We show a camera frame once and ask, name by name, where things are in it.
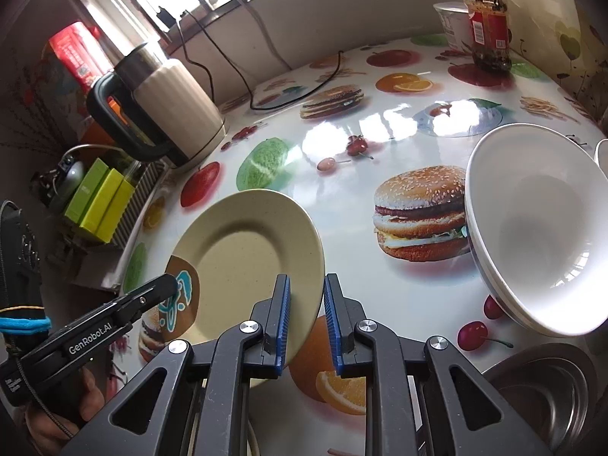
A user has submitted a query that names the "orange box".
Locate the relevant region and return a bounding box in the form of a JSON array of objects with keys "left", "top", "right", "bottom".
[{"left": 78, "top": 99, "right": 120, "bottom": 149}]

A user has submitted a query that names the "cream electric kettle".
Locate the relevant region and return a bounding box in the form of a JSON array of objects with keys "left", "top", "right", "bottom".
[{"left": 86, "top": 43, "right": 228, "bottom": 169}]

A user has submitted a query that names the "black cable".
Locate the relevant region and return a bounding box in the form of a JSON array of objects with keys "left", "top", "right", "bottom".
[
  {"left": 249, "top": 50, "right": 344, "bottom": 111},
  {"left": 178, "top": 8, "right": 219, "bottom": 105}
]

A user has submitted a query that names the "small white carton box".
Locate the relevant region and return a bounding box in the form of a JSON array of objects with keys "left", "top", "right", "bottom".
[{"left": 433, "top": 2, "right": 476, "bottom": 53}]

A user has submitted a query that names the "person's left hand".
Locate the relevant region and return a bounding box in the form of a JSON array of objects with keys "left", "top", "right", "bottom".
[{"left": 24, "top": 370, "right": 109, "bottom": 453}]

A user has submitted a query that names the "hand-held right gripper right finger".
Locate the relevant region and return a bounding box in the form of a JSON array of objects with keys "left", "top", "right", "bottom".
[{"left": 325, "top": 274, "right": 556, "bottom": 456}]

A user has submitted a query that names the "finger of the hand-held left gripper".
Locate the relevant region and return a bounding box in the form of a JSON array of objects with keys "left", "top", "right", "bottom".
[{"left": 111, "top": 273, "right": 180, "bottom": 326}]

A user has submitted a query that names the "red packet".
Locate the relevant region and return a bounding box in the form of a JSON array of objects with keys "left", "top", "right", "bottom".
[{"left": 47, "top": 21, "right": 112, "bottom": 91}]

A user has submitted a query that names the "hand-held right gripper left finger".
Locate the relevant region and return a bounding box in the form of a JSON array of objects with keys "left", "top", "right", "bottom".
[{"left": 54, "top": 274, "right": 291, "bottom": 456}]

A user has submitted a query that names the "lime green box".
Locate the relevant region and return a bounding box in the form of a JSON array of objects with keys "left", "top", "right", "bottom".
[{"left": 78, "top": 168, "right": 136, "bottom": 244}]

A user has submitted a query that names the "grey ribbed board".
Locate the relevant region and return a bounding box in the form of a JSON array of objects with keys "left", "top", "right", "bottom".
[{"left": 114, "top": 159, "right": 167, "bottom": 252}]

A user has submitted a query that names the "beige plate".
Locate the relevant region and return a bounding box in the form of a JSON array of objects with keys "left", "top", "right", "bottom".
[{"left": 166, "top": 189, "right": 326, "bottom": 388}]

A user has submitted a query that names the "glass jar with red label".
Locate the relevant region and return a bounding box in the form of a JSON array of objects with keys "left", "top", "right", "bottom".
[{"left": 460, "top": 0, "right": 513, "bottom": 73}]

